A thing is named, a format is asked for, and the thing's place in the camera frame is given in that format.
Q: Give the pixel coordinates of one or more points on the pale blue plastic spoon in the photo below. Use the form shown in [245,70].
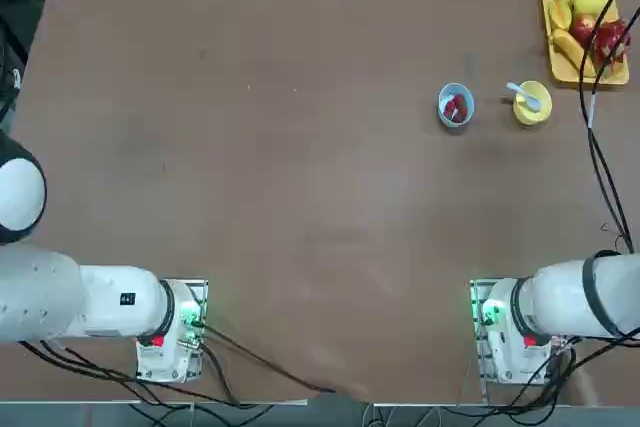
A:
[525,96]

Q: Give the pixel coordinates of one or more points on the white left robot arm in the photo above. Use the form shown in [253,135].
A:
[105,302]

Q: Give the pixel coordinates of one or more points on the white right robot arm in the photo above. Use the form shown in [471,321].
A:
[565,302]

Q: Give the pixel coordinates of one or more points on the light blue bowl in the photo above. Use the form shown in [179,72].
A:
[442,114]

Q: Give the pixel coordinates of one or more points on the red strawberry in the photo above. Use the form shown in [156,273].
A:
[459,100]
[451,108]
[464,114]

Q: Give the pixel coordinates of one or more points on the yellow bowl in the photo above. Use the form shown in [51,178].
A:
[542,107]

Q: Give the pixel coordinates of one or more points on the yellow plastic tray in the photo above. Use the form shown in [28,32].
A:
[560,72]

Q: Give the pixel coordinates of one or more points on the yellow banana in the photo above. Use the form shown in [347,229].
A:
[570,49]

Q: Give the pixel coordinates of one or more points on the yellow star fruit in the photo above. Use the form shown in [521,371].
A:
[560,12]

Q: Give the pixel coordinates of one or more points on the red apple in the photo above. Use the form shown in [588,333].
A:
[582,29]

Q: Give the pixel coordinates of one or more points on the pink dragon fruit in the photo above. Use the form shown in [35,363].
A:
[610,44]

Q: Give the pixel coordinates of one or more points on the black fabric object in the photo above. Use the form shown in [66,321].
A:
[17,12]

